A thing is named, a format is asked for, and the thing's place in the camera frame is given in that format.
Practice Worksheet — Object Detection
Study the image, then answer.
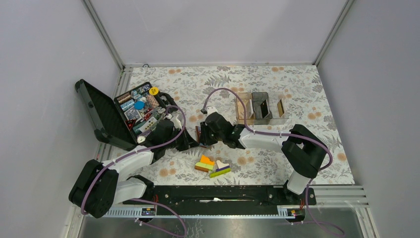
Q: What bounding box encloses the brown leather card holder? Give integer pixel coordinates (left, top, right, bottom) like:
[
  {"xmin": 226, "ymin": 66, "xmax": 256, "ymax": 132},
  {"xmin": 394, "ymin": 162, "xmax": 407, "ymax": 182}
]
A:
[{"xmin": 195, "ymin": 126, "xmax": 201, "ymax": 143}]

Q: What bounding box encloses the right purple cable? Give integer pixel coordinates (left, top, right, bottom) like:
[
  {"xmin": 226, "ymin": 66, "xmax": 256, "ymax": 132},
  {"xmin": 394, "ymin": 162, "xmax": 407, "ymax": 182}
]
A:
[{"xmin": 202, "ymin": 87, "xmax": 346, "ymax": 238}]

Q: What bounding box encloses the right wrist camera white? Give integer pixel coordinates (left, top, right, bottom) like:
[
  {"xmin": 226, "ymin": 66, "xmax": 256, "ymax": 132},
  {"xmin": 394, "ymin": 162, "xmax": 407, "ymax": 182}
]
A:
[{"xmin": 201, "ymin": 107, "xmax": 218, "ymax": 115}]

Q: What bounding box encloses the purple cable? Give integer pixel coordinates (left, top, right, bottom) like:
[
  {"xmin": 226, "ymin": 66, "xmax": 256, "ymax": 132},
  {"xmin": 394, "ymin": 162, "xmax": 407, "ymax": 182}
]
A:
[
  {"xmin": 202, "ymin": 87, "xmax": 346, "ymax": 238},
  {"xmin": 80, "ymin": 105, "xmax": 189, "ymax": 238}
]

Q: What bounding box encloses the blue poker chip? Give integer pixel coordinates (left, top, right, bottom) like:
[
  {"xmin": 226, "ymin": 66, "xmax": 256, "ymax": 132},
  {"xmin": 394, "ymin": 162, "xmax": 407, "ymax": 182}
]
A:
[{"xmin": 134, "ymin": 101, "xmax": 145, "ymax": 110}]

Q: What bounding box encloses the white purple green card stack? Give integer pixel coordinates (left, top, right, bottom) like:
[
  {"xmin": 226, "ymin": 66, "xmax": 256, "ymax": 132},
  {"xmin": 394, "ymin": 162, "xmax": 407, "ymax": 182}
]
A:
[{"xmin": 209, "ymin": 160, "xmax": 231, "ymax": 178}]

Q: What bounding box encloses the white dealer chip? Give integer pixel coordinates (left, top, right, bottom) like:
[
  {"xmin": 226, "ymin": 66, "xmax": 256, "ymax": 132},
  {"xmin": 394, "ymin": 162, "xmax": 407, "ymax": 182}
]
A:
[{"xmin": 137, "ymin": 135, "xmax": 146, "ymax": 144}]

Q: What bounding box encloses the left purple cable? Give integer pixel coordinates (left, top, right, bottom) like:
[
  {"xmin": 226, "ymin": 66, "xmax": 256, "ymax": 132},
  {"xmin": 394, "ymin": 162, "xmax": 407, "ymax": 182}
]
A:
[{"xmin": 80, "ymin": 105, "xmax": 189, "ymax": 238}]

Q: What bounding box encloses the orange green brown card stack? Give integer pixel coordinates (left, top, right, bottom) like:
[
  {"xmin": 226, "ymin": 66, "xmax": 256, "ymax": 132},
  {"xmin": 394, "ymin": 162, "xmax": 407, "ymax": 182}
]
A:
[{"xmin": 194, "ymin": 155, "xmax": 215, "ymax": 173}]

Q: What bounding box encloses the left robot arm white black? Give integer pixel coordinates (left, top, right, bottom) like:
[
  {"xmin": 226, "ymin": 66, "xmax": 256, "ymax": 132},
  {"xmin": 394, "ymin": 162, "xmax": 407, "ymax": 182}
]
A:
[{"xmin": 68, "ymin": 119, "xmax": 199, "ymax": 218}]

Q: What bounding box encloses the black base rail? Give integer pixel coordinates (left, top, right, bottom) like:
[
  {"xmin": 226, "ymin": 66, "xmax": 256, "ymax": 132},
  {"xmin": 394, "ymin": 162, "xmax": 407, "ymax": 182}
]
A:
[{"xmin": 123, "ymin": 185, "xmax": 316, "ymax": 216}]

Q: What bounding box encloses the yellow poker chip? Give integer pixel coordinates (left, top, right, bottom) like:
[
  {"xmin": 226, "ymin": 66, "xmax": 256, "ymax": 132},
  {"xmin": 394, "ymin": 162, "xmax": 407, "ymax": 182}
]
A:
[{"xmin": 149, "ymin": 87, "xmax": 159, "ymax": 96}]

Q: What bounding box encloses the black poker chip case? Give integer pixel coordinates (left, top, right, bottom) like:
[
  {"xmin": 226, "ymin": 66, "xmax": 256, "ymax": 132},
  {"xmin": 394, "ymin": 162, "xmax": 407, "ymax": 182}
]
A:
[{"xmin": 75, "ymin": 79, "xmax": 180, "ymax": 151}]

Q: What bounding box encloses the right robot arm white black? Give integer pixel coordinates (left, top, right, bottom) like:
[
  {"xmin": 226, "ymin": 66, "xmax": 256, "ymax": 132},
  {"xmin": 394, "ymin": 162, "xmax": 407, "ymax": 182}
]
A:
[{"xmin": 199, "ymin": 112, "xmax": 328, "ymax": 204}]

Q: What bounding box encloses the floral patterned table mat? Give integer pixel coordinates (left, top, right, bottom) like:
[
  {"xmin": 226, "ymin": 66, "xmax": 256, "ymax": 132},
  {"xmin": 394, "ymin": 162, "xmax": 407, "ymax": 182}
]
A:
[{"xmin": 123, "ymin": 65, "xmax": 355, "ymax": 185}]

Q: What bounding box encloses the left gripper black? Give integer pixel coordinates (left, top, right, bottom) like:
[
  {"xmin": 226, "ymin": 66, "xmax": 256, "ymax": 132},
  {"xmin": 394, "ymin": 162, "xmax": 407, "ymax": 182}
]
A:
[{"xmin": 164, "ymin": 125, "xmax": 199, "ymax": 152}]

